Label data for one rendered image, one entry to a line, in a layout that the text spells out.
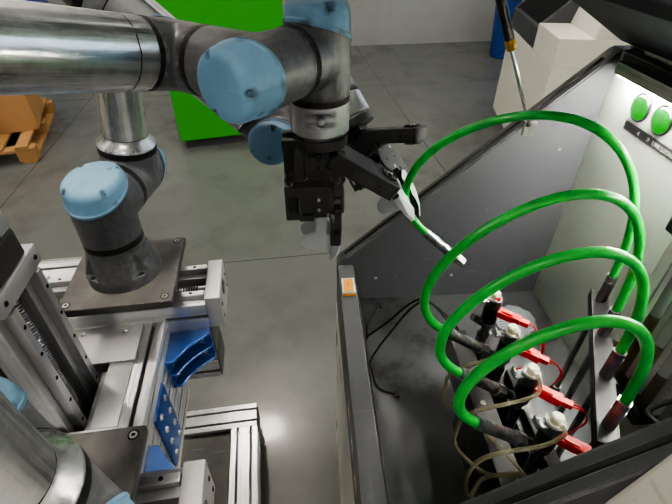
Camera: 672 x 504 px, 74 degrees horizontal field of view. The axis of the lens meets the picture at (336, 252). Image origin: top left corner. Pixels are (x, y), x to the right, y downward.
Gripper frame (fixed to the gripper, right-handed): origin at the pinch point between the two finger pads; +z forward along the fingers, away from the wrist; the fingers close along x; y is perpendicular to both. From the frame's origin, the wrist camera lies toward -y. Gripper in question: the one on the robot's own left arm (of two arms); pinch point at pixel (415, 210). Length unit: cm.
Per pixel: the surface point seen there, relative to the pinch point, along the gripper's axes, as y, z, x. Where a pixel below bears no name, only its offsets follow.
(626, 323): -26.8, 20.0, 23.7
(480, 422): -6.3, 27.2, 26.3
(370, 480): 15.7, 32.8, 28.4
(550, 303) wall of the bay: -1, 39, -39
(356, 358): 22.7, 20.1, 9.4
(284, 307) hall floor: 136, 17, -85
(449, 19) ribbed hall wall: 122, -194, -646
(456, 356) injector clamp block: 7.0, 28.6, 1.5
